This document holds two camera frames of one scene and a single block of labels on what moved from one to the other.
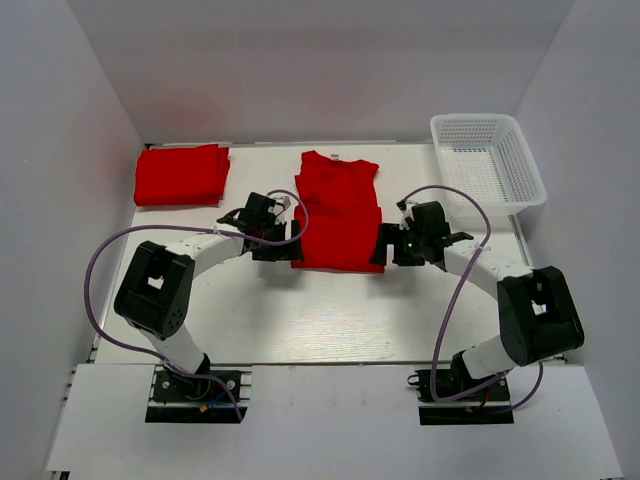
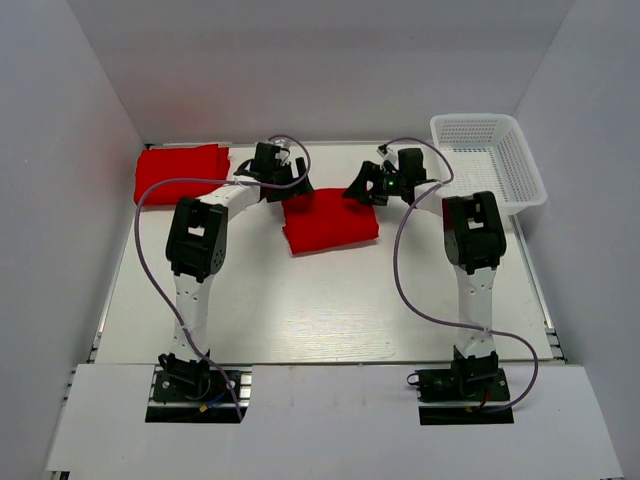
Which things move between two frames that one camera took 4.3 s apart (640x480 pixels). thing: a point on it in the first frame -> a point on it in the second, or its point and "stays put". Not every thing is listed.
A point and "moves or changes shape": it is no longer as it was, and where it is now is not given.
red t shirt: [341, 205] moves or changes shape
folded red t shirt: [195, 175] stays put
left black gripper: [284, 251] -> [302, 188]
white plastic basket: [486, 155] stays put
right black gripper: [389, 233] -> [373, 172]
